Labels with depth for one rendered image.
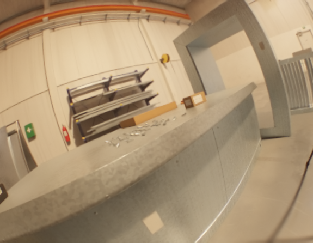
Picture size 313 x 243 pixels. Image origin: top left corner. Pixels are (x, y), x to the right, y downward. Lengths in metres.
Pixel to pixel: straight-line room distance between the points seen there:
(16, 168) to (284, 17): 12.05
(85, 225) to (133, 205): 0.14
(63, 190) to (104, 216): 0.14
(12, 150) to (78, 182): 3.08
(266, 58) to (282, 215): 1.28
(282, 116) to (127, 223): 1.53
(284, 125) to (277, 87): 0.39
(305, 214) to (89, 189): 0.94
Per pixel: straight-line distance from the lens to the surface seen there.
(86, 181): 0.28
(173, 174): 0.43
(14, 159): 3.27
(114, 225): 0.40
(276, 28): 9.54
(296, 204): 0.95
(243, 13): 1.62
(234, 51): 9.91
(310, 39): 9.59
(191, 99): 0.73
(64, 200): 0.29
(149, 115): 0.97
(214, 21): 1.72
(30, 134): 5.33
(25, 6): 8.71
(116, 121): 4.17
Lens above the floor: 0.72
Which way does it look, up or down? 6 degrees down
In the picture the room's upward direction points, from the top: 21 degrees counter-clockwise
